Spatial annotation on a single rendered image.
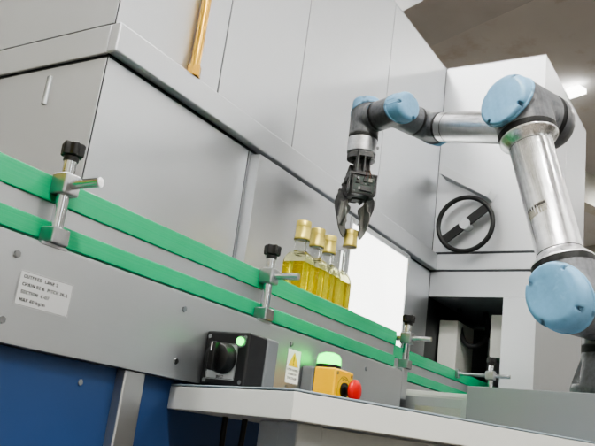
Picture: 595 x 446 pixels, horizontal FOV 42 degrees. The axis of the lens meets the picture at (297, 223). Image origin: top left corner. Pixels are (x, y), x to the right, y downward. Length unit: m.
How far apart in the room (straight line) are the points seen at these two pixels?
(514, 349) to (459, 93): 0.98
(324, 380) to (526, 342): 1.34
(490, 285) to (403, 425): 1.73
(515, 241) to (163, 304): 1.79
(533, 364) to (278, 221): 1.11
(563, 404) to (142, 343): 0.70
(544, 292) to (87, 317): 0.79
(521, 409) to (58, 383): 0.80
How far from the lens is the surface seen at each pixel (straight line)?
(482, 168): 2.83
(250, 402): 0.96
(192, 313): 1.14
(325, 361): 1.39
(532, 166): 1.53
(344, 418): 0.93
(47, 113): 1.55
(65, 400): 1.01
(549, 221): 1.47
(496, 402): 1.46
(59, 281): 0.96
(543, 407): 1.39
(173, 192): 1.58
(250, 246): 1.74
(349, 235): 1.89
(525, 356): 2.61
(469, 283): 2.71
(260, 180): 1.78
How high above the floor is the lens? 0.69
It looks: 16 degrees up
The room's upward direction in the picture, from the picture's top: 7 degrees clockwise
